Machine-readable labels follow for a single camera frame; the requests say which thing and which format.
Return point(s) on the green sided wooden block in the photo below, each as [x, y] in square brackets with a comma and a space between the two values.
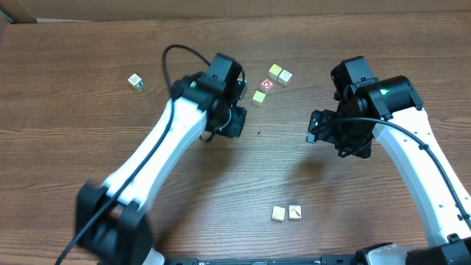
[136, 82]

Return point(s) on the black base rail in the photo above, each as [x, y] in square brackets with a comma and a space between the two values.
[323, 260]

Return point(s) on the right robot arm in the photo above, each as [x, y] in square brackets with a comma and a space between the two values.
[391, 112]

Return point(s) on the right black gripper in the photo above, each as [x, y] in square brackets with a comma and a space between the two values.
[317, 125]

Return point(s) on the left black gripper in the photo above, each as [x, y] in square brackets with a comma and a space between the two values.
[232, 125]

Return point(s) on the white block with lines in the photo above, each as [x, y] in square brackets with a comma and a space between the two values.
[284, 77]

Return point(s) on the yellow letter U block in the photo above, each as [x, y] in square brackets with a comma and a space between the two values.
[258, 98]

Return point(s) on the hammer picture wooden block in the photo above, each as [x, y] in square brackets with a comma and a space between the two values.
[294, 212]

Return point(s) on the plain yellow wooden block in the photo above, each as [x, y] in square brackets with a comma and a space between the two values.
[278, 213]

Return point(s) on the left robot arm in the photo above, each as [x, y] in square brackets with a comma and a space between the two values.
[111, 220]

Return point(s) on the red letter block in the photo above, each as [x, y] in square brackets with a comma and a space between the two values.
[266, 85]

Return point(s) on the yellow top block far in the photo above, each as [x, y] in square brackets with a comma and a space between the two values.
[274, 71]

